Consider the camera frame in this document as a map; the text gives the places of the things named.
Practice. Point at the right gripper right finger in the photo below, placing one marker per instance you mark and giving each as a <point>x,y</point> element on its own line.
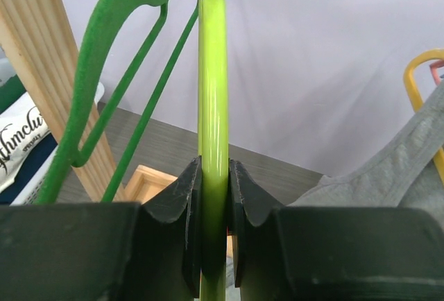
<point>330,253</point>

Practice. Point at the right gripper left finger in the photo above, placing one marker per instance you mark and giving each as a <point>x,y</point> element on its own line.
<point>106,251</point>

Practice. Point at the grey tank top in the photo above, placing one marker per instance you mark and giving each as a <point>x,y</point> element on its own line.
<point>402,174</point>

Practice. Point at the lime green hanger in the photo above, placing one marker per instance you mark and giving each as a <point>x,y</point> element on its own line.
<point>213,144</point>

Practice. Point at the pink hanger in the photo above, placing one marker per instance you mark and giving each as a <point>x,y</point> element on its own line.
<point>434,70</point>

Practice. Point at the navy folded shirt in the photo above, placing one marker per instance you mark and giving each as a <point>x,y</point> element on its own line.
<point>28,169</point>

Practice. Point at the green folded shirt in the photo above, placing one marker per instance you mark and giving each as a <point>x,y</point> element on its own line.
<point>10,92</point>

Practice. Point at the wooden clothes rack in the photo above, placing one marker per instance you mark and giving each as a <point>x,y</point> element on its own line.
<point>37,39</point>

